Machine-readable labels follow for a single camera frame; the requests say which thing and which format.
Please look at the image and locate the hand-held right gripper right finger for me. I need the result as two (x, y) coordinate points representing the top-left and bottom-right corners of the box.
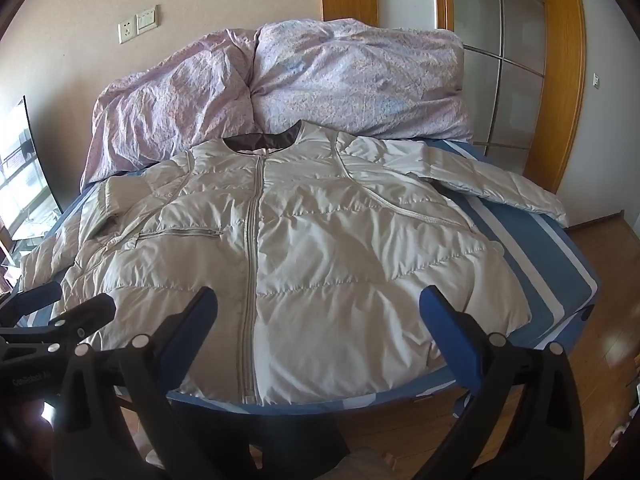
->
(419, 286), (589, 480)

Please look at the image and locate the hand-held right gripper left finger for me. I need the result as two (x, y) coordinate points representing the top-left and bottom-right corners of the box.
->
(52, 286), (251, 480)

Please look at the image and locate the blue striped bed sheet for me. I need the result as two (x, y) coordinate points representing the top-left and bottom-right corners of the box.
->
(10, 137), (601, 417)

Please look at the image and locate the frosted glass sliding door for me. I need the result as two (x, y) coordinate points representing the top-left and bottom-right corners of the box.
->
(436, 0), (551, 153)

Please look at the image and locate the pink floral duvet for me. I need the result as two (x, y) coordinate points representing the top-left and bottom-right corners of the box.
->
(80, 19), (475, 186)

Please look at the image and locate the white light switch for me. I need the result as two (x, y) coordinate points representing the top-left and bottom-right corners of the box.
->
(136, 5), (159, 36)

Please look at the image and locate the white puffer jacket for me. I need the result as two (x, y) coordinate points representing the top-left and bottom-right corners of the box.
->
(20, 119), (570, 407)

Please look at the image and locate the person's beige trouser leg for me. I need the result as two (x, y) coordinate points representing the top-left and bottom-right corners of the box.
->
(344, 447), (401, 480)

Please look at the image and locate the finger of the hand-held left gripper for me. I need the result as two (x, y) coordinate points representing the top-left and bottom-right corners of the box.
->
(0, 280), (64, 328)
(0, 293), (117, 357)

